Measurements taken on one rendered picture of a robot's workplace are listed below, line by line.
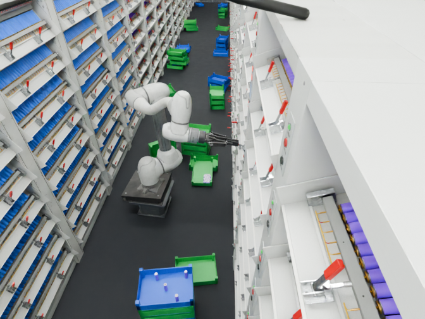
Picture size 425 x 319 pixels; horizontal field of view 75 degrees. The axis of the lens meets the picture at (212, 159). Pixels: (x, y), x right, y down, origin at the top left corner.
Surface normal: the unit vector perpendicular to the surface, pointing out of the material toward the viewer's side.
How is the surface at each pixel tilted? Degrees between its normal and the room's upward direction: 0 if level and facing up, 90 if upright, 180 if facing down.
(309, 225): 20
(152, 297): 0
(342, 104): 0
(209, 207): 0
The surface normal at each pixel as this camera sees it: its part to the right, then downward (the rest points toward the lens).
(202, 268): 0.01, -0.77
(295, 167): -0.04, 0.64
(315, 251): -0.34, -0.73
